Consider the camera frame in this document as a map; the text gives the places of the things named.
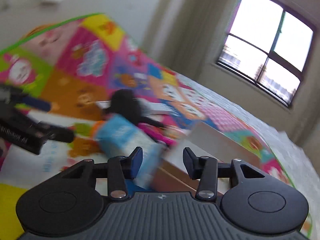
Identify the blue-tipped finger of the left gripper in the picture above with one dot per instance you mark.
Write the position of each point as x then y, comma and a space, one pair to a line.
11, 96

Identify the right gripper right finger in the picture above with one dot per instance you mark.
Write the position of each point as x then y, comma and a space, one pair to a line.
204, 169

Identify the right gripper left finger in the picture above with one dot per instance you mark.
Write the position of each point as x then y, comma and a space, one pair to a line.
120, 169

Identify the blue white tissue pack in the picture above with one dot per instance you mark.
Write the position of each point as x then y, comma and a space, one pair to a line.
118, 136

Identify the pink cardboard box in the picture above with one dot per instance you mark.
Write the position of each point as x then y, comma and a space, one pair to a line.
171, 175

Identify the orange toy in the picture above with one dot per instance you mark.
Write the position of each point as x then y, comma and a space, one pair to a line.
96, 127

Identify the black plush bear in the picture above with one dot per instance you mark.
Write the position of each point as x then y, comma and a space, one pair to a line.
124, 103

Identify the colourful cartoon play mat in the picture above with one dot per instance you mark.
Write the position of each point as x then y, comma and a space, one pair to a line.
62, 193

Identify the dark framed window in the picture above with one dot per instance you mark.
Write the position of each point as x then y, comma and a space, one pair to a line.
269, 45

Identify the beige curtain left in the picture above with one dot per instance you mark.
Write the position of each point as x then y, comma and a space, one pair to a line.
186, 35

